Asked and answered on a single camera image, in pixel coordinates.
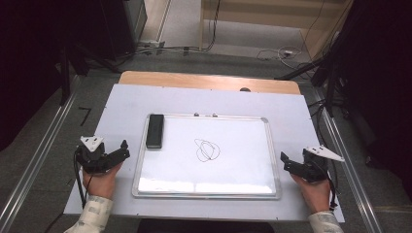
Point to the wooden table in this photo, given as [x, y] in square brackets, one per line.
[194, 80]

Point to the person's left hand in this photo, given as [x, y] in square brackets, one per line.
[102, 183]

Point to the light wooden shelf unit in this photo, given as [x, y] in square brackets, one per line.
[259, 13]

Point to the person's dark lap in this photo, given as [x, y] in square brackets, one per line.
[207, 227]

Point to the dark curtain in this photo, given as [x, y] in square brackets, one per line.
[29, 64]
[382, 81]

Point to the aluminium floor rail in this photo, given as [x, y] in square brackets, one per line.
[42, 152]
[353, 181]

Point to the grey power strip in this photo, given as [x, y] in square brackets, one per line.
[151, 43]

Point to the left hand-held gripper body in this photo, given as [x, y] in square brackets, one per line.
[92, 155]

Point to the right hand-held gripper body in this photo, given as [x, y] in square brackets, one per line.
[319, 163]

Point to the person's right hand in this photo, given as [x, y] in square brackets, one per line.
[313, 195]

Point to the black metal stand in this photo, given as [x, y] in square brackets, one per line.
[65, 77]
[330, 87]

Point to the small dark round knob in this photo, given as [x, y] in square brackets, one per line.
[245, 89]

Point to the large white board sheet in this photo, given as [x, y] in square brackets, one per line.
[123, 103]

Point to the silver framed whiteboard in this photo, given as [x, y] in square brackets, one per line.
[226, 174]

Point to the black whiteboard eraser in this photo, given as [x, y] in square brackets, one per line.
[154, 131]

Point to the black cabinet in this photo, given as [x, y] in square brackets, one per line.
[120, 26]

